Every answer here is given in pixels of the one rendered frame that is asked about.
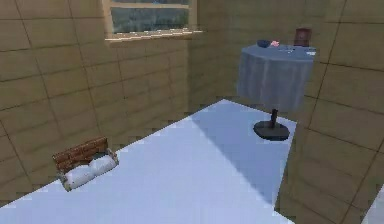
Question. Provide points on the dark blue bowl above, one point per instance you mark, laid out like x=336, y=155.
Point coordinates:
x=263, y=43

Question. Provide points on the dark brown box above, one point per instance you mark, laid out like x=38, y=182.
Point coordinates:
x=302, y=36

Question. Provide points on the small pink object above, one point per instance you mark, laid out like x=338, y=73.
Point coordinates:
x=274, y=43

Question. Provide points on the round table with grey cloth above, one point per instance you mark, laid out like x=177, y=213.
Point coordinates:
x=274, y=76

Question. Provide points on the small pale flat object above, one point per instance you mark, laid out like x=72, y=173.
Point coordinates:
x=311, y=52

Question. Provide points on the brown backrest white cushion couch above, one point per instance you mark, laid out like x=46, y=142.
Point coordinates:
x=87, y=164

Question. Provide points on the wooden framed window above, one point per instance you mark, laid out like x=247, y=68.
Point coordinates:
x=149, y=19

